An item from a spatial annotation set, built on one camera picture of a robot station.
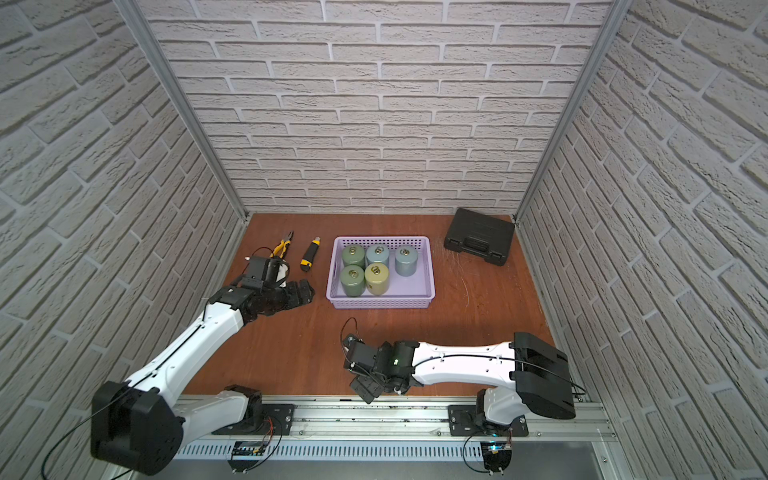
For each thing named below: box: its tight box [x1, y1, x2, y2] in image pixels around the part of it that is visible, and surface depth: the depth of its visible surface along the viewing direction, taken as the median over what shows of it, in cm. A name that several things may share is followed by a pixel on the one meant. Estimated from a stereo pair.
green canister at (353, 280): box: [340, 264, 366, 297], surface depth 94 cm
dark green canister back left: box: [342, 244, 365, 269], surface depth 99 cm
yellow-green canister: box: [364, 262, 390, 296], surface depth 94 cm
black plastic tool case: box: [444, 208, 515, 267], surface depth 109 cm
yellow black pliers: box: [269, 231, 294, 259], surface depth 112 cm
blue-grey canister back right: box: [395, 246, 419, 277], surface depth 100 cm
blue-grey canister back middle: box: [365, 244, 390, 268], surface depth 99 cm
